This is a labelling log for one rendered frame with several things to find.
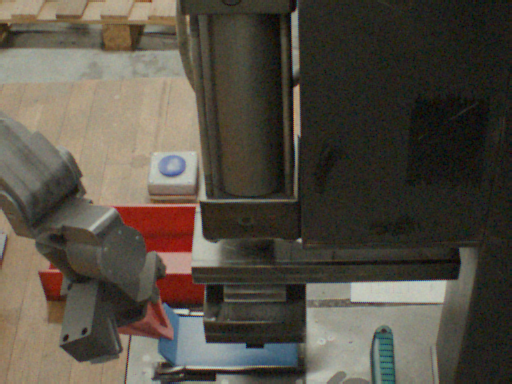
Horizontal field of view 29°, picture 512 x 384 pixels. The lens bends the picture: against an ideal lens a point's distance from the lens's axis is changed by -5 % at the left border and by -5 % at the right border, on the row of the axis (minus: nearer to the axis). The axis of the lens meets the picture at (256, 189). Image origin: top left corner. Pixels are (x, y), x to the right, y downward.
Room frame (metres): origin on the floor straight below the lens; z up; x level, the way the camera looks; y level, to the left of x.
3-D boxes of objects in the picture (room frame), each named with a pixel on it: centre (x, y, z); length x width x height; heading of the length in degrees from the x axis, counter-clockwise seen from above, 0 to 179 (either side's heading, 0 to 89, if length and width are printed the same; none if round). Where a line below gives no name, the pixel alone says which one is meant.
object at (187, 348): (0.70, 0.04, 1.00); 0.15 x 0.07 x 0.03; 86
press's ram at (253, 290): (0.69, -0.07, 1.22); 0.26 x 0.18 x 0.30; 86
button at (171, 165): (1.05, 0.12, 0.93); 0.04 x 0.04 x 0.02
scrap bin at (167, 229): (0.89, 0.16, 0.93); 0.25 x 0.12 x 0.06; 86
